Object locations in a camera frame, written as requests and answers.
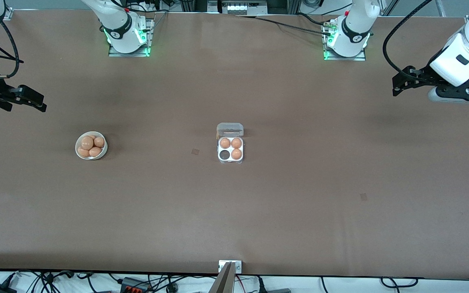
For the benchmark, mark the silver table edge bracket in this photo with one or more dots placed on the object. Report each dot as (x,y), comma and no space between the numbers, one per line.
(239,264)

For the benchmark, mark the white bowl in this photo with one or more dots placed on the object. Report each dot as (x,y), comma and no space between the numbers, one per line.
(104,151)

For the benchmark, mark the aluminium frame profile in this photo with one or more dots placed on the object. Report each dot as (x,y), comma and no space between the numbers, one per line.
(187,5)
(441,7)

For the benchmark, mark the clear plastic egg box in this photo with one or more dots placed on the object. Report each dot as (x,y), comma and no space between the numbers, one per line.
(230,129)

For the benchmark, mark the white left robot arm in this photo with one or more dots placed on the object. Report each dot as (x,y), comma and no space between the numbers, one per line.
(354,28)

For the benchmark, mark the grey electrical box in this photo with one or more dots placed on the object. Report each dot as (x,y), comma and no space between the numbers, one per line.
(238,7)

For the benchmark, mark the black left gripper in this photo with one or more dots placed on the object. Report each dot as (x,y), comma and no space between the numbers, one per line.
(423,74)

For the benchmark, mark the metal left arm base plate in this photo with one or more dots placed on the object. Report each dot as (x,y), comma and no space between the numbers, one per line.
(358,58)

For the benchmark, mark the black orange power strip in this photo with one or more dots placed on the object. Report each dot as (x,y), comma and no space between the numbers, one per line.
(134,287)

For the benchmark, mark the brown egg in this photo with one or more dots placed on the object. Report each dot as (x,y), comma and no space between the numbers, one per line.
(236,154)
(225,143)
(95,152)
(236,143)
(82,153)
(87,142)
(99,142)

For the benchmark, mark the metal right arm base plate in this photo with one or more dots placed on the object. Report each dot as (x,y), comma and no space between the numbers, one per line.
(136,54)

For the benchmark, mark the grey flat object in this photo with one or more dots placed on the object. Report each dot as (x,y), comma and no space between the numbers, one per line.
(277,291)

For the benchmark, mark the grey camera pole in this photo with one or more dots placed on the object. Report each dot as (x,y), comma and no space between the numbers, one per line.
(223,285)

